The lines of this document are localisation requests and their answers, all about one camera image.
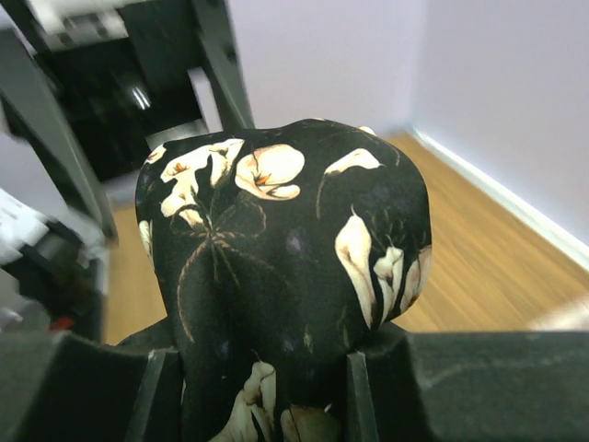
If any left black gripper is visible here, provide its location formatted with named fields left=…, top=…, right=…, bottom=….
left=1, top=0, right=255, bottom=239

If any black floral tie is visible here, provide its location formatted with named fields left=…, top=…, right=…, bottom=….
left=135, top=119, right=433, bottom=441

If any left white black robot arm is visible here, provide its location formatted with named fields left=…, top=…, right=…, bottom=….
left=1, top=1, right=253, bottom=341

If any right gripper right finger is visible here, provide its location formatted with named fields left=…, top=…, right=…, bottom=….
left=345, top=323, right=588, bottom=441

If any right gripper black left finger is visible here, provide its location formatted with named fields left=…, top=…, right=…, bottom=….
left=1, top=320, right=183, bottom=441

